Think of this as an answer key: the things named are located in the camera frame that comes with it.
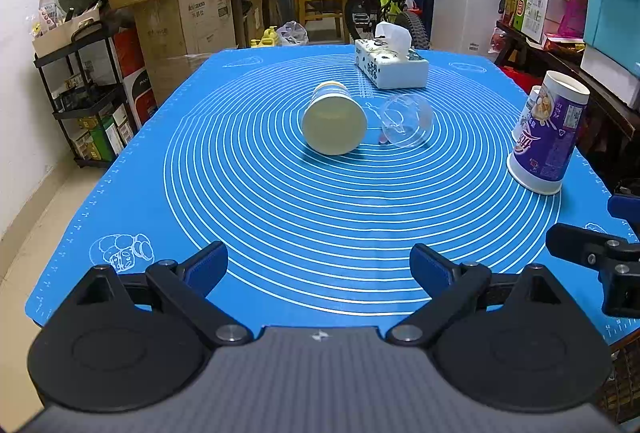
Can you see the teal plastic storage bin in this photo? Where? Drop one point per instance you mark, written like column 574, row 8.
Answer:
column 612, row 27

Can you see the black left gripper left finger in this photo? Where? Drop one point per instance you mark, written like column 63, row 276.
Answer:
column 124, row 342

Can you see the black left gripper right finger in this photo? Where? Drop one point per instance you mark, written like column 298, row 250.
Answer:
column 512, row 342

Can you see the yellow toy truck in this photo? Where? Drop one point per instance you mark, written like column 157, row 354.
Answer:
column 269, row 38

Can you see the lower cardboard box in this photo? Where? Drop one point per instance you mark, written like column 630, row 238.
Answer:
column 178, row 36

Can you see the white tissue box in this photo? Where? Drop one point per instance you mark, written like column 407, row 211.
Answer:
column 389, row 59

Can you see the clear glass cup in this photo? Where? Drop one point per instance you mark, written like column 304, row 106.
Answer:
column 406, row 121

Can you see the green white carton box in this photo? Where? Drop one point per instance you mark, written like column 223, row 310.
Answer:
column 530, row 17

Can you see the cream paper cup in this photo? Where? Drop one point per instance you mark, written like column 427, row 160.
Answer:
column 333, row 124

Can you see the purple white paper cup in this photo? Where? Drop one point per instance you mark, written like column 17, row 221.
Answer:
column 541, row 154

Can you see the blue silicone baking mat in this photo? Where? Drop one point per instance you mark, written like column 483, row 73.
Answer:
column 317, row 240

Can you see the black metal shelf rack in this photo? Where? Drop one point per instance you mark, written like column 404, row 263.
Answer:
column 85, row 110

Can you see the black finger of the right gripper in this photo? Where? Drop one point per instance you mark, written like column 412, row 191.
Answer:
column 615, row 259

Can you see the wooden chair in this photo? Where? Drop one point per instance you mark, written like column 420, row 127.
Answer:
column 317, row 10

